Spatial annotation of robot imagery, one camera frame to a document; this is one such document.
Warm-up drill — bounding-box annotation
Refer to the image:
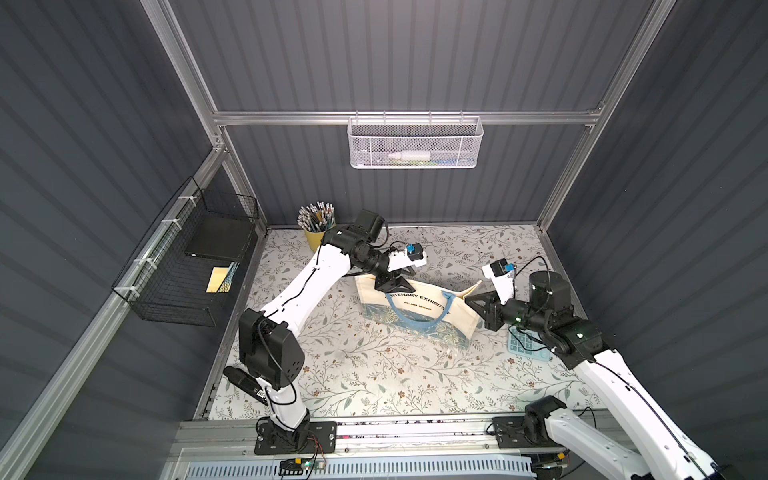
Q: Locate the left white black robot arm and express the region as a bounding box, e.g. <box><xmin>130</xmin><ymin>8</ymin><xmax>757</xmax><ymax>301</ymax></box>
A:
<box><xmin>224</xmin><ymin>210</ymin><xmax>427</xmax><ymax>434</ymax></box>

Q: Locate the aluminium rail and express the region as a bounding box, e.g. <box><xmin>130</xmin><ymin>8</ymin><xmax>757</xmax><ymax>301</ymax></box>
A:
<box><xmin>168</xmin><ymin>412</ymin><xmax>565</xmax><ymax>462</ymax></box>

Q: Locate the white wire mesh basket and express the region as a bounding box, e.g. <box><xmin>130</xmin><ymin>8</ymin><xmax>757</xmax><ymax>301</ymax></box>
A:
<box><xmin>347</xmin><ymin>114</ymin><xmax>484</xmax><ymax>170</ymax></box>

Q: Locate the yellow notepad in basket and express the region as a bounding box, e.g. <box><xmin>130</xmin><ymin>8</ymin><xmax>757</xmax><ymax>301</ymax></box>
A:
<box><xmin>206</xmin><ymin>262</ymin><xmax>238</xmax><ymax>294</ymax></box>

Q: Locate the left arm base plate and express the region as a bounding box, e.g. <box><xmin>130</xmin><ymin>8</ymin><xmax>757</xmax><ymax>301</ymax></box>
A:
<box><xmin>253</xmin><ymin>417</ymin><xmax>338</xmax><ymax>456</ymax></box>

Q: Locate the white bottle in basket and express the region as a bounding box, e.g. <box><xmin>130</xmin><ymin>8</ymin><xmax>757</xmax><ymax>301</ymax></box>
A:
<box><xmin>388</xmin><ymin>150</ymin><xmax>431</xmax><ymax>163</ymax></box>

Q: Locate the black wire wall basket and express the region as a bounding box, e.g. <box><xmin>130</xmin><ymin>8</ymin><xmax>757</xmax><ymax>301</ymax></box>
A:
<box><xmin>112</xmin><ymin>177</ymin><xmax>260</xmax><ymax>327</ymax></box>

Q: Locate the cream canvas tote bag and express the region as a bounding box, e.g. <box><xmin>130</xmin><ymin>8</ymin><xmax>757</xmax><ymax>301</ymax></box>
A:
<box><xmin>355</xmin><ymin>275</ymin><xmax>482</xmax><ymax>349</ymax></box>

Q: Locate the black remote device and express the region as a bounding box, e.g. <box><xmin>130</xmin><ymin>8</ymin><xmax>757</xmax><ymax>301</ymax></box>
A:
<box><xmin>223</xmin><ymin>365</ymin><xmax>268</xmax><ymax>406</ymax></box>

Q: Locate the floral table mat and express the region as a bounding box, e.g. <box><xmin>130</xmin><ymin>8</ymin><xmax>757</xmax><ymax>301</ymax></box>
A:
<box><xmin>206</xmin><ymin>224</ymin><xmax>601</xmax><ymax>421</ymax></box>

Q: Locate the yellow pencil cup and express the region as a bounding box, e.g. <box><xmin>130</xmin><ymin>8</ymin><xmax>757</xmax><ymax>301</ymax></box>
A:
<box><xmin>304</xmin><ymin>230</ymin><xmax>326</xmax><ymax>253</ymax></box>

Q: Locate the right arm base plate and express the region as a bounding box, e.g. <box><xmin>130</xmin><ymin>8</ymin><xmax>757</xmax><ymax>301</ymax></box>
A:
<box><xmin>489</xmin><ymin>414</ymin><xmax>538</xmax><ymax>449</ymax></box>

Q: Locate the teal calculator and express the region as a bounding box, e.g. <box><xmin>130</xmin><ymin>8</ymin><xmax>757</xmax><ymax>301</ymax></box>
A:
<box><xmin>507</xmin><ymin>327</ymin><xmax>552</xmax><ymax>362</ymax></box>

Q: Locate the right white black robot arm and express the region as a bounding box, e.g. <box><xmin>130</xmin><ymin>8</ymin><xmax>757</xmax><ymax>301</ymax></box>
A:
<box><xmin>465</xmin><ymin>260</ymin><xmax>724</xmax><ymax>479</ymax></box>

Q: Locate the white perforated cable duct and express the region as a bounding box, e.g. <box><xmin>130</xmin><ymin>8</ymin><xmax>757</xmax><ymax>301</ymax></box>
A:
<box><xmin>184</xmin><ymin>454</ymin><xmax>536</xmax><ymax>479</ymax></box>

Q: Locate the black notebook in basket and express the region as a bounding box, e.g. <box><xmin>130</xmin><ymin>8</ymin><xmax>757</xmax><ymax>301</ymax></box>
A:
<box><xmin>184</xmin><ymin>215</ymin><xmax>253</xmax><ymax>262</ymax></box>

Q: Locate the bundle of pencils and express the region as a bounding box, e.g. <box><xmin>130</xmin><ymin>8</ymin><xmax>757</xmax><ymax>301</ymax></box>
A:
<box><xmin>297</xmin><ymin>201</ymin><xmax>336</xmax><ymax>233</ymax></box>

